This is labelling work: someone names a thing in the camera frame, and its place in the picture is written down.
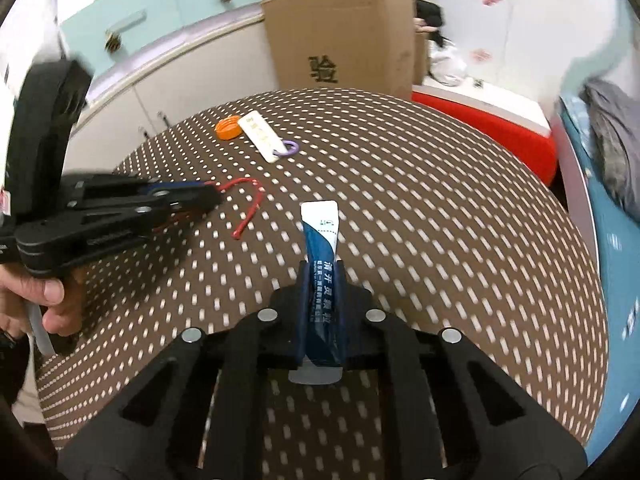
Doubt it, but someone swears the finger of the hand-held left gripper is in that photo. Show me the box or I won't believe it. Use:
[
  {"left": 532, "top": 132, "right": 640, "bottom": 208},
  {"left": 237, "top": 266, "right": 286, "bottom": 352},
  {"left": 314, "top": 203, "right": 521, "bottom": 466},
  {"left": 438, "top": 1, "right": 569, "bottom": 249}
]
[
  {"left": 15, "top": 195, "right": 223, "bottom": 281},
  {"left": 62, "top": 174, "right": 223, "bottom": 211}
]

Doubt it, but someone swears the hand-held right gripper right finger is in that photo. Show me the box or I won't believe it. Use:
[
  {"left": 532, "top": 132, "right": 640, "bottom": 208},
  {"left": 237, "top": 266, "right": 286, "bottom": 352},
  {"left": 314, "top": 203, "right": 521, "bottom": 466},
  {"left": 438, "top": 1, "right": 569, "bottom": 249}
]
[{"left": 334, "top": 259, "right": 588, "bottom": 480}]

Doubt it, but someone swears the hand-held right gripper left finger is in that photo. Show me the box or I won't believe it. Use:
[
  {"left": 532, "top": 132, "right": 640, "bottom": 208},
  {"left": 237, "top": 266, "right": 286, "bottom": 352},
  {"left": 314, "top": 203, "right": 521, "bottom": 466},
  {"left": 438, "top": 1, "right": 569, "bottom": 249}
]
[{"left": 55, "top": 260, "right": 308, "bottom": 480}]

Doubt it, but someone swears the blue and white sachet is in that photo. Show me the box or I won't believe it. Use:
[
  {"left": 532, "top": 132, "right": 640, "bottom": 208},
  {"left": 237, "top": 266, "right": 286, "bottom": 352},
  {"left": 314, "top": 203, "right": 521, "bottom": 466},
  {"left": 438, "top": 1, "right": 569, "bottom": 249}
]
[{"left": 290, "top": 200, "right": 346, "bottom": 386}]

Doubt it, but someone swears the red string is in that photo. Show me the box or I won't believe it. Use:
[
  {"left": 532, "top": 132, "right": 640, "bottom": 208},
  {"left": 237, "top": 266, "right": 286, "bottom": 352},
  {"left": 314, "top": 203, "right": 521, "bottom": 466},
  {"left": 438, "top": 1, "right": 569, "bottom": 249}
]
[{"left": 150, "top": 177, "right": 266, "bottom": 238}]

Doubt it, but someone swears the person's left hand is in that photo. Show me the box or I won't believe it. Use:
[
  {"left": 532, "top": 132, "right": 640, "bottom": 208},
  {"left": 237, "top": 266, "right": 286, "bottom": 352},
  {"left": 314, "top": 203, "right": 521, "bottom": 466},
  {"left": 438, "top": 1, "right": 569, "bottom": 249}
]
[{"left": 0, "top": 270, "right": 83, "bottom": 338}]

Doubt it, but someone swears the orange bottle cap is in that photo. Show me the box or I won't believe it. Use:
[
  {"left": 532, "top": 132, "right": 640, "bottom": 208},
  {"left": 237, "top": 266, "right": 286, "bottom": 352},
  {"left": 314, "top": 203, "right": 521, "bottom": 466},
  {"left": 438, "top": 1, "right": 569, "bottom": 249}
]
[{"left": 216, "top": 117, "right": 243, "bottom": 141}]

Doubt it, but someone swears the brown dotted tablecloth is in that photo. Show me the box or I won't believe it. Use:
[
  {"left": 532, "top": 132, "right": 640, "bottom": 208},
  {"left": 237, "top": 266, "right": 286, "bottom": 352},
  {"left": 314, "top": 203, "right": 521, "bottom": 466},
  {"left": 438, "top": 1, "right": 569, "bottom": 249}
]
[{"left": 35, "top": 87, "right": 608, "bottom": 480}]

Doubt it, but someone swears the white cabinet with green drawers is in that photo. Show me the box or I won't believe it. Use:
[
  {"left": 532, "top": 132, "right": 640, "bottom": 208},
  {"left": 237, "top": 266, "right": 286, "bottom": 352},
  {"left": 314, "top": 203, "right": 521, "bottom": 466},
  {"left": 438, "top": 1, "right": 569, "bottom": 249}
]
[{"left": 0, "top": 0, "right": 281, "bottom": 161}]

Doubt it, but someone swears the large cardboard box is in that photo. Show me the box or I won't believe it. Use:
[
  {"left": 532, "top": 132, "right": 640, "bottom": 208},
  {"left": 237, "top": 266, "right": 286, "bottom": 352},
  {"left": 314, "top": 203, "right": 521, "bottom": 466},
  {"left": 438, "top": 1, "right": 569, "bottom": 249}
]
[{"left": 261, "top": 0, "right": 416, "bottom": 101}]

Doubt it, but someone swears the red stool with white lid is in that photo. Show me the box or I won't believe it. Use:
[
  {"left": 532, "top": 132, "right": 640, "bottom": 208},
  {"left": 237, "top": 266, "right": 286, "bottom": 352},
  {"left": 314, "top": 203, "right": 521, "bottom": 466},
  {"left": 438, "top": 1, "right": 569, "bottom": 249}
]
[{"left": 411, "top": 82, "right": 558, "bottom": 186}]

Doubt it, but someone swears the small cardboard box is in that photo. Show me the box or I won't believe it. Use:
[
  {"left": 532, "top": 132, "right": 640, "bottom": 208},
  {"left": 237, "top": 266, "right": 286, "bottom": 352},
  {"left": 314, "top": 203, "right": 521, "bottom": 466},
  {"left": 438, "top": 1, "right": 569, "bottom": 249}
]
[{"left": 412, "top": 30, "right": 430, "bottom": 86}]

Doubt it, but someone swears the white plastic bag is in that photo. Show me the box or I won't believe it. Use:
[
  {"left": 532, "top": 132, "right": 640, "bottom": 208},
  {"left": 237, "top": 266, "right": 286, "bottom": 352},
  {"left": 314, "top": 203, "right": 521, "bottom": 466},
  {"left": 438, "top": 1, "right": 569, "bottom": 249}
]
[{"left": 429, "top": 42, "right": 468, "bottom": 86}]

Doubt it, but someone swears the bed with blue sheet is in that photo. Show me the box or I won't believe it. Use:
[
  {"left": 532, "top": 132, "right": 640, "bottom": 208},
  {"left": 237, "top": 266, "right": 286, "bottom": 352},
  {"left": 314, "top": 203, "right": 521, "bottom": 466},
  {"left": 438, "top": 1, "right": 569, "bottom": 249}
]
[{"left": 557, "top": 95, "right": 640, "bottom": 461}]

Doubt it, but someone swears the black bag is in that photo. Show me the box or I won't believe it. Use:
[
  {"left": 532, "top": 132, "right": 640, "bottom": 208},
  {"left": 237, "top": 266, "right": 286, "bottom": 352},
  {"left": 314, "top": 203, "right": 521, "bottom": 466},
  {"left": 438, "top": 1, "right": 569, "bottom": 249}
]
[{"left": 414, "top": 0, "right": 446, "bottom": 48}]

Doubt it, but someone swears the grey blanket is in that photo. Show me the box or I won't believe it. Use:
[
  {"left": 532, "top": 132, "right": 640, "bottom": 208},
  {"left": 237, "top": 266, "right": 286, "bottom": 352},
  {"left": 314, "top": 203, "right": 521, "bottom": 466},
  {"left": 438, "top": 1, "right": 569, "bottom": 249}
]
[{"left": 580, "top": 80, "right": 640, "bottom": 211}]

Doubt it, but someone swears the white tag purple ring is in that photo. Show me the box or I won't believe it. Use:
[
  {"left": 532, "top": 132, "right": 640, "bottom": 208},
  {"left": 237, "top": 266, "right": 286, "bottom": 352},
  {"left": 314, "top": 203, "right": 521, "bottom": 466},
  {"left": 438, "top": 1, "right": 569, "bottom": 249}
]
[{"left": 237, "top": 111, "right": 282, "bottom": 164}]

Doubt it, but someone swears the white strap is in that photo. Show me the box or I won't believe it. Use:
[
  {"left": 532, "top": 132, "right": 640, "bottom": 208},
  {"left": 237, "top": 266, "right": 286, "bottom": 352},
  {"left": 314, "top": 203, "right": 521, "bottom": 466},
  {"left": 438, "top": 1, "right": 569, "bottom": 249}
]
[{"left": 27, "top": 302, "right": 55, "bottom": 357}]

